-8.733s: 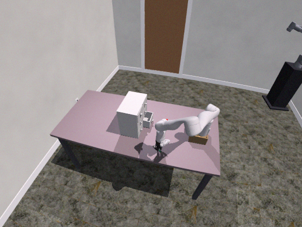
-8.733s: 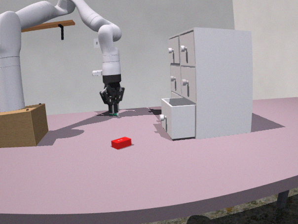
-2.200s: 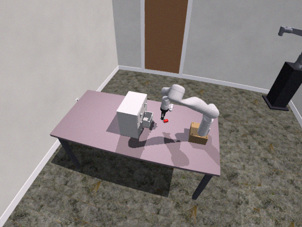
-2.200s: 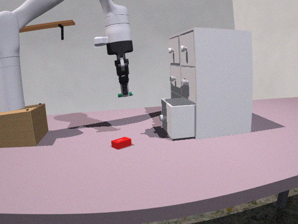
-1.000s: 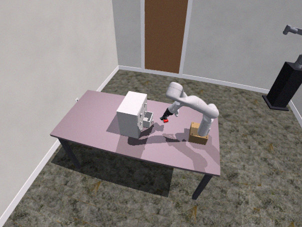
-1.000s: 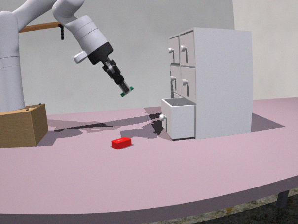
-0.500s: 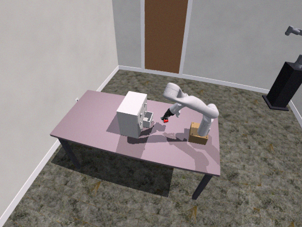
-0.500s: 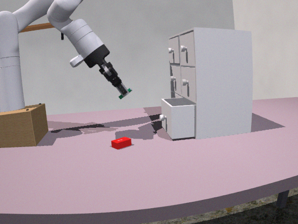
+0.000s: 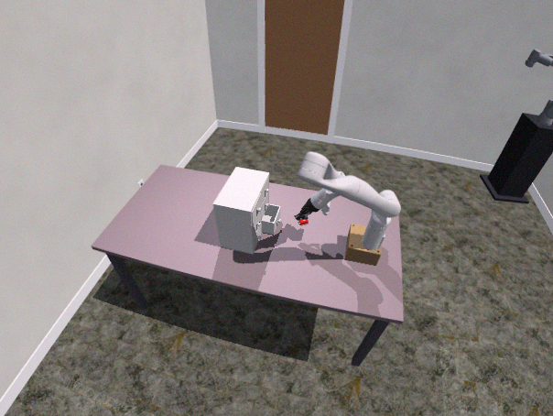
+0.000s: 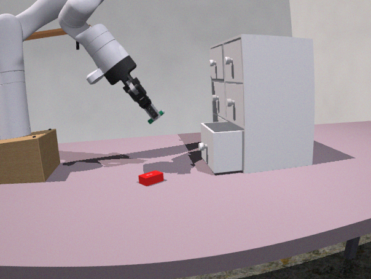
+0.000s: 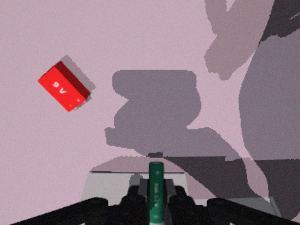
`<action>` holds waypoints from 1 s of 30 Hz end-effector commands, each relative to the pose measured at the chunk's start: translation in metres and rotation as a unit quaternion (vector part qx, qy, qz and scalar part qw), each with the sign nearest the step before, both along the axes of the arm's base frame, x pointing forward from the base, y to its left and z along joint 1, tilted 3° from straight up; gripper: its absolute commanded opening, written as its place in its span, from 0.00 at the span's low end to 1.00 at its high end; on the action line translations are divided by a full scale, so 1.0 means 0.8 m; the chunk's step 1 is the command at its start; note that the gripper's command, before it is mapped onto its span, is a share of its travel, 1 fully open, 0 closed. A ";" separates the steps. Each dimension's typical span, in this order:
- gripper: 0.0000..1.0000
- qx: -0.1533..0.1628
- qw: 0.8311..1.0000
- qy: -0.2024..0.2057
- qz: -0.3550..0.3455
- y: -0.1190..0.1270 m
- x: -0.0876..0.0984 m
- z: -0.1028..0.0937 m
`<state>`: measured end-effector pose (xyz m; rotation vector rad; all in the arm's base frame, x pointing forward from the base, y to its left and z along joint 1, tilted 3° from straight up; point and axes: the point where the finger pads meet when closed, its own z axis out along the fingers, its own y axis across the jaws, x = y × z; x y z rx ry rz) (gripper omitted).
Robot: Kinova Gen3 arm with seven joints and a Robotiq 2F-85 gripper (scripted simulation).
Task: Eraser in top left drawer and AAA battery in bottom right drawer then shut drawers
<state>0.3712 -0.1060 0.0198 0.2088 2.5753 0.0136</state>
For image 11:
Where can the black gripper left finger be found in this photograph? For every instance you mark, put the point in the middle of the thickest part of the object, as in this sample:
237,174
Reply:
95,211

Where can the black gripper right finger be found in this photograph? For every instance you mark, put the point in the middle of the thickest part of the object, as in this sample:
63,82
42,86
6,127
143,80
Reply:
221,211

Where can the red 9v battery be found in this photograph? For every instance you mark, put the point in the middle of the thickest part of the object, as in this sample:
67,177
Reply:
62,84

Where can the white chest of drawers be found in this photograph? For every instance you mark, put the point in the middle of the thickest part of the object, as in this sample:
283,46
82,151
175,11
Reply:
275,208

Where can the grey drawer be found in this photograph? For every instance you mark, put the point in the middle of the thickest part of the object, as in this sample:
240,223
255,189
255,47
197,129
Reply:
263,205
113,186

